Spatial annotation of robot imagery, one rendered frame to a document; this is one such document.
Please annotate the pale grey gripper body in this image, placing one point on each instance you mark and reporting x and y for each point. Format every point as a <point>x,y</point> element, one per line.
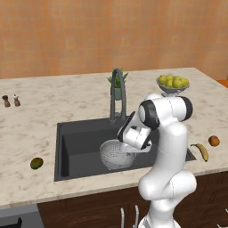
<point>137,150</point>

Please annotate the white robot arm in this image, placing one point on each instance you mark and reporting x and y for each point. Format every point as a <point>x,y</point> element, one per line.
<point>166,166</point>

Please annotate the white mesh colander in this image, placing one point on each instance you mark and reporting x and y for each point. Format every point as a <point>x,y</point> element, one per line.
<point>114,158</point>

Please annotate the dark grey arched faucet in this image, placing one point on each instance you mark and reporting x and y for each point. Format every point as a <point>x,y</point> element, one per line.
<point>123,98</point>

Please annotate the dark grey sink basin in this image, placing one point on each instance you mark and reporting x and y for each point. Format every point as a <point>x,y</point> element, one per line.
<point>80,148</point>

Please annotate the yellow banana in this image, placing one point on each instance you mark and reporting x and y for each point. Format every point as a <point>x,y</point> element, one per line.
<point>203,151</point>

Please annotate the orange peach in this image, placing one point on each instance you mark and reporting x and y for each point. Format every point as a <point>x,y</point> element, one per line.
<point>214,141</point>

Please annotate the green mango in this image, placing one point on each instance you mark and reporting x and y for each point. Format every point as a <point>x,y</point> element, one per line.
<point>36,163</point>

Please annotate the green plant in pot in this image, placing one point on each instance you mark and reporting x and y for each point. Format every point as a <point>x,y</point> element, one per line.
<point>118,92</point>

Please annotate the grey fruit bowl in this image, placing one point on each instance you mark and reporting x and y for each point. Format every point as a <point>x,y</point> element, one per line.
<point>172,90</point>

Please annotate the yellow lemon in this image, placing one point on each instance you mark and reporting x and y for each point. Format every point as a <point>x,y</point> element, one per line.
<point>162,79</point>
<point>177,83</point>
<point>185,81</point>
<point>169,77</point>
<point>177,78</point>
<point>169,84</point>

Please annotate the dark brown cabinet door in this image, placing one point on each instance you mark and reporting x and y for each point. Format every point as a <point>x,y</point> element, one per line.
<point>86,212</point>
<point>205,201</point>

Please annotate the brown salt shaker white cap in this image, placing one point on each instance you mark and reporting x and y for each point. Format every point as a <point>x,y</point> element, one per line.
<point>16,101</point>

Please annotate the grey dishwasher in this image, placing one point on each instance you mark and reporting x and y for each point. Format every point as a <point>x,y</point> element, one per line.
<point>17,213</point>

